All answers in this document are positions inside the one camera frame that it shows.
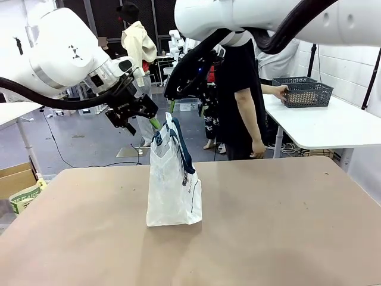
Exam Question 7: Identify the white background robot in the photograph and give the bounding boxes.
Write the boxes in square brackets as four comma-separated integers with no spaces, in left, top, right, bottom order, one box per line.
[168,29,188,62]

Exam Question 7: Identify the black hose of right arm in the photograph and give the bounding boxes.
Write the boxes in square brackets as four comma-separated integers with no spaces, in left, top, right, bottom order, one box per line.
[249,0,339,55]

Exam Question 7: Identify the grey plastic lattice basket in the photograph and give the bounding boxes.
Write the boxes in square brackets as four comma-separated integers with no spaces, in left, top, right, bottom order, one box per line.
[281,82,334,108]
[272,76,318,88]

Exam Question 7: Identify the wooden crate under side table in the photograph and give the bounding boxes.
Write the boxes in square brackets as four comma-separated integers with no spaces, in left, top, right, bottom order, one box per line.
[306,148,335,158]

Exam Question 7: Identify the black floor cable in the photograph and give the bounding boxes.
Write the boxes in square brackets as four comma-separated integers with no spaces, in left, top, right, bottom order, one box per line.
[43,110,149,169]

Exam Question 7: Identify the mannequin with cream jacket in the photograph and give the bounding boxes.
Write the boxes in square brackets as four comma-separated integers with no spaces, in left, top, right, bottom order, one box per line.
[115,1,158,147]

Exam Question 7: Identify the white table with pole leg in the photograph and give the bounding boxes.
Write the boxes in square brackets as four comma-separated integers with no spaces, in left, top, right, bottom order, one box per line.
[0,101,45,179]

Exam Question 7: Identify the white shopping bag navy handles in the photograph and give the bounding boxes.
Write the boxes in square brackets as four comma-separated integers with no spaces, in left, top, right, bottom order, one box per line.
[145,112,203,228]

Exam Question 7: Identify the white side table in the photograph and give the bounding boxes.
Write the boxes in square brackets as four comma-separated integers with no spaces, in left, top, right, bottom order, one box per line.
[261,89,381,173]

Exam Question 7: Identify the person's right hand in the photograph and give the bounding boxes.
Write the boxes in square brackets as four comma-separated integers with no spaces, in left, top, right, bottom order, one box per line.
[250,141,266,160]

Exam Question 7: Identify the black hose of left arm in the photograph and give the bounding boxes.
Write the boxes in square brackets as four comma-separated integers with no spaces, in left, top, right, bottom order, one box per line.
[0,76,133,111]

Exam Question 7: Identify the green and white carton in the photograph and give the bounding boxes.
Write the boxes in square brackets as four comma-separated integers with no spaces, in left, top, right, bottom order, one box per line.
[8,178,48,215]

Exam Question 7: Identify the figure in red top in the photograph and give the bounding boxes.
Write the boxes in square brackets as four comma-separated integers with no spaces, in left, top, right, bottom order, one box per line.
[203,64,227,154]

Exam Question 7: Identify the person's right forearm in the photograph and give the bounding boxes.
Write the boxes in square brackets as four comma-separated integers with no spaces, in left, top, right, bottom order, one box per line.
[235,91,264,144]

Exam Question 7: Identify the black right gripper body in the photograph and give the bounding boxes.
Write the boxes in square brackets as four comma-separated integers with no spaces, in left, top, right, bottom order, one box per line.
[163,49,223,102]

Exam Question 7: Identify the metal mannequin base plate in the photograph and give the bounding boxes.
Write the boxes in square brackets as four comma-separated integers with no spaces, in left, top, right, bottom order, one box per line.
[115,146,151,158]

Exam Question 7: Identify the background desk with black panel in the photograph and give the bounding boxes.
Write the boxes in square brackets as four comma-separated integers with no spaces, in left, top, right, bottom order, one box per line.
[162,67,176,87]

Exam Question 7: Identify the white cables under side table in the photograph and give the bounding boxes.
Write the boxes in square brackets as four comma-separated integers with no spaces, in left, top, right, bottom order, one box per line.
[264,142,302,156]

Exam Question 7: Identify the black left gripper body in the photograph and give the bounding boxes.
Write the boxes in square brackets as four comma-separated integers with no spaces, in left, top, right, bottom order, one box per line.
[104,94,159,128]

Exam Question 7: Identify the person's left hand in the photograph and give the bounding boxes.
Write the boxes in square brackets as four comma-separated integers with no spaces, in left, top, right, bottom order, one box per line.
[272,85,289,104]

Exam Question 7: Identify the black hose of arm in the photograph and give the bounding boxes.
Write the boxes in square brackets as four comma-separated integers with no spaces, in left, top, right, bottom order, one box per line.
[0,76,133,111]
[249,0,339,55]

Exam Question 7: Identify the clear plastic storage box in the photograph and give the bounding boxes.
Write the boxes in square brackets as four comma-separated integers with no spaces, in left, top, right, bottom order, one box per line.
[171,98,199,113]

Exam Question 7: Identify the person in black t-shirt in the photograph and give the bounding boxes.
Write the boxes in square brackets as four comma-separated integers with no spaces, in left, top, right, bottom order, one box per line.
[214,38,268,161]

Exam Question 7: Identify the brown cardboard box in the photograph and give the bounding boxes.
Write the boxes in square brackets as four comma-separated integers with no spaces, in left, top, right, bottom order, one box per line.
[0,162,39,200]

